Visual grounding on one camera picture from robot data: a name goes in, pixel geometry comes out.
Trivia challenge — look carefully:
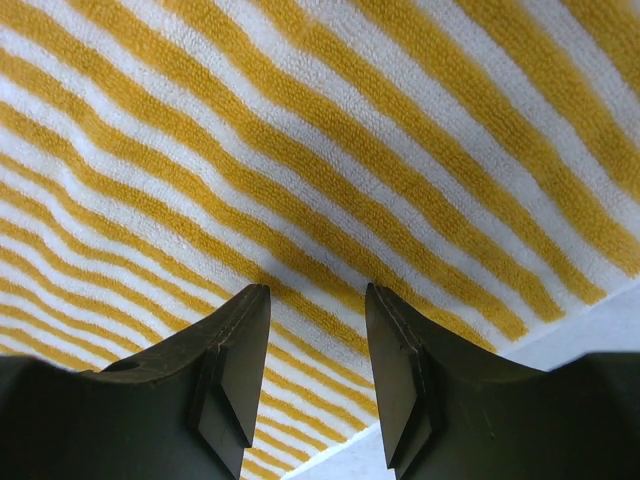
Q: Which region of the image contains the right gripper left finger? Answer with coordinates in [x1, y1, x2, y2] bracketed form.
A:
[99, 284, 271, 479]

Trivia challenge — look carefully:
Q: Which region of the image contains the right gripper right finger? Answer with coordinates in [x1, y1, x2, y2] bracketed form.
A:
[365, 284, 542, 479]

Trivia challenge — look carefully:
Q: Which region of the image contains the yellow white striped towel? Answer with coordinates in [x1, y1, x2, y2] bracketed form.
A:
[1, 1, 639, 479]

